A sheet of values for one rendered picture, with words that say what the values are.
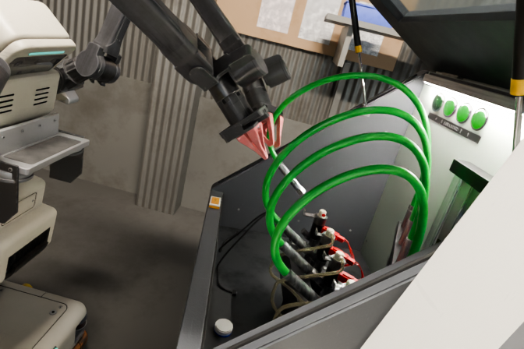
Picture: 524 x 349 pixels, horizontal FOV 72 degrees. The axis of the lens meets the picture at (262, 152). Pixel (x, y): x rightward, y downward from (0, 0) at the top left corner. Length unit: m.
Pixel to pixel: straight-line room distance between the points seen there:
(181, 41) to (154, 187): 2.18
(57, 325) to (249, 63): 1.25
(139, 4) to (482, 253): 0.58
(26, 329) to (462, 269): 1.46
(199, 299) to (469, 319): 0.48
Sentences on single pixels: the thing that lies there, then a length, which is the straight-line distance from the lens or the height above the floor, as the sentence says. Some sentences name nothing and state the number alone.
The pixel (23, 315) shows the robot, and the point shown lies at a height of 0.28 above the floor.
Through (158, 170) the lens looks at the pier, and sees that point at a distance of 2.72.
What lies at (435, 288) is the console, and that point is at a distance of 0.49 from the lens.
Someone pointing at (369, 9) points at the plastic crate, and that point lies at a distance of 2.13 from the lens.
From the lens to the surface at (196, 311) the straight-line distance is 0.73.
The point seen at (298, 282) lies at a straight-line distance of 0.62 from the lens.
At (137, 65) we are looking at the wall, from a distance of 2.79.
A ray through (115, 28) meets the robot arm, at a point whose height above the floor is 1.36.
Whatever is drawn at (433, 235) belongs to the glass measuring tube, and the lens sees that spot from 0.92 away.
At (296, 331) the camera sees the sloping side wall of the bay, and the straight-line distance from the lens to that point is 0.54.
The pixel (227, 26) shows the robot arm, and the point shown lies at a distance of 1.00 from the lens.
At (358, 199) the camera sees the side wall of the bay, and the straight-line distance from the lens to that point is 1.21.
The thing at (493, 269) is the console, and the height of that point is 1.29.
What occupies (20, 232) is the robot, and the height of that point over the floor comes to 0.80.
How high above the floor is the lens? 1.45
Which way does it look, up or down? 19 degrees down
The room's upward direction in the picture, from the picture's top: 14 degrees clockwise
